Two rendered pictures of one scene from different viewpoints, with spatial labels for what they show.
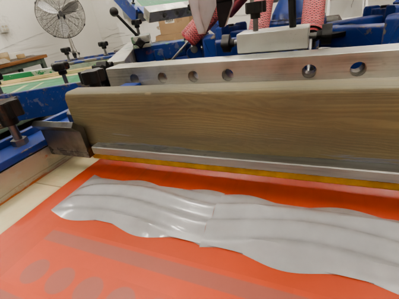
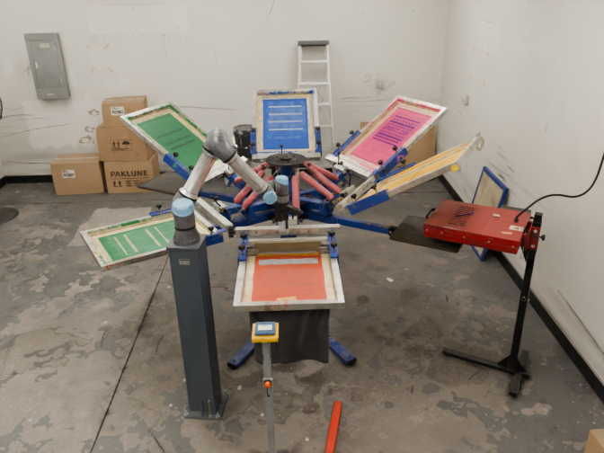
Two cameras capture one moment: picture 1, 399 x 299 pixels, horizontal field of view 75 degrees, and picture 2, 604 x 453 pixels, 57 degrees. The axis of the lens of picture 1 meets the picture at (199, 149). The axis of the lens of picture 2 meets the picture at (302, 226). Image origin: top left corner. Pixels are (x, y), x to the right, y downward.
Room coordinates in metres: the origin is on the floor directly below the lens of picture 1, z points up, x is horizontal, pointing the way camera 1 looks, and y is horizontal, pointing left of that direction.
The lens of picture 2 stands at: (-2.51, 1.30, 2.58)
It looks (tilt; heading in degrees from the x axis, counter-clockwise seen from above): 25 degrees down; 333
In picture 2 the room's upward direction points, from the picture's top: 1 degrees counter-clockwise
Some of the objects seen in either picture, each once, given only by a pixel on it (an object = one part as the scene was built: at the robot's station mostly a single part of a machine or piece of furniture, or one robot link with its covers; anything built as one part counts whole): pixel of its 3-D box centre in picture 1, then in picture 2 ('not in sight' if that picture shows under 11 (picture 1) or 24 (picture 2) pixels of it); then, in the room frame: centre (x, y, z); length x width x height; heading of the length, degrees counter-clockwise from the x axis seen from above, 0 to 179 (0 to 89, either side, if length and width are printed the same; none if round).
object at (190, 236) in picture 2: not in sight; (185, 232); (0.28, 0.58, 1.25); 0.15 x 0.15 x 0.10
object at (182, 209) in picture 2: not in sight; (183, 212); (0.29, 0.57, 1.37); 0.13 x 0.12 x 0.14; 165
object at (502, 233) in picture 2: not in sight; (480, 225); (-0.17, -1.20, 1.06); 0.61 x 0.46 x 0.12; 34
